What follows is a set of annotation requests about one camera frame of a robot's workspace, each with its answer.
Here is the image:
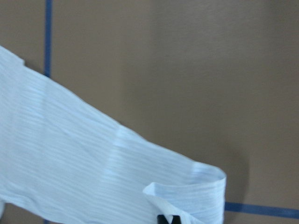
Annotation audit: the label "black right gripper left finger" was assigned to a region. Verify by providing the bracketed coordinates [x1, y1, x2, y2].
[157, 215, 169, 224]

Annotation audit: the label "light blue button shirt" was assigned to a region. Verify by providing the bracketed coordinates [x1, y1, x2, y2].
[0, 48, 226, 224]

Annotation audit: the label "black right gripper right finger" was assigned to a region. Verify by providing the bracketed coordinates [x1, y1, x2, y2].
[171, 215, 181, 224]

